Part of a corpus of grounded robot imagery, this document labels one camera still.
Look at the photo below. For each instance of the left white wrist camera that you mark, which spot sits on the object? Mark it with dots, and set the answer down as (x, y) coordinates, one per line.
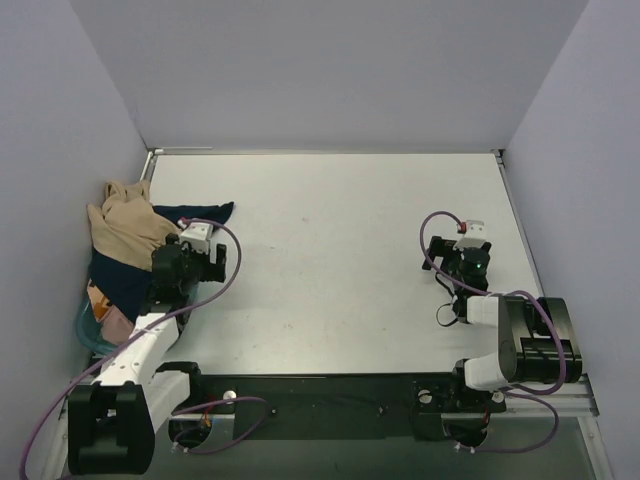
(196, 235)

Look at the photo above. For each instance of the teal plastic basket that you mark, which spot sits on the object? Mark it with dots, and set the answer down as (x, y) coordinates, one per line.
(140, 303)

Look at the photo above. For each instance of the beige t shirt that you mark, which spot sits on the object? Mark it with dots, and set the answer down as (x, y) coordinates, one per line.
(125, 227)

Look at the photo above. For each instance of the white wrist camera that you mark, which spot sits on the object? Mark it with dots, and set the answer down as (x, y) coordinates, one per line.
(472, 235)
(196, 235)

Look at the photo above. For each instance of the pink patterned t shirt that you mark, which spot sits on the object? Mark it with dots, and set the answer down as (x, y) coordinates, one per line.
(115, 327)

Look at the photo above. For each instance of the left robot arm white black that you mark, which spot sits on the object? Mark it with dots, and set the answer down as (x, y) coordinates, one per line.
(113, 420)

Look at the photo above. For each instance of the aluminium frame rail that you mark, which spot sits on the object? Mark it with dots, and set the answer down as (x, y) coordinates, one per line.
(550, 400)

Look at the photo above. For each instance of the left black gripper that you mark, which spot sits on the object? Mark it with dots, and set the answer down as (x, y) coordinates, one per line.
(208, 265)

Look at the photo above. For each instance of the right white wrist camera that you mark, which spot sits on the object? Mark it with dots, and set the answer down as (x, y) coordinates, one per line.
(472, 235)

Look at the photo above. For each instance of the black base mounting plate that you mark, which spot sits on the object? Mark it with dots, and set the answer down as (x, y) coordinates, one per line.
(257, 419)

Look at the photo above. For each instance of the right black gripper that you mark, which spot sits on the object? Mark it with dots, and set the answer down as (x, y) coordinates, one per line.
(447, 247)

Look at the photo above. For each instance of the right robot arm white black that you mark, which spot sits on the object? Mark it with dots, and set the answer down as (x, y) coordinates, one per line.
(535, 341)

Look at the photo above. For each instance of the navy blue t shirt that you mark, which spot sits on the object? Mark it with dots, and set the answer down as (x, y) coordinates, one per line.
(114, 278)

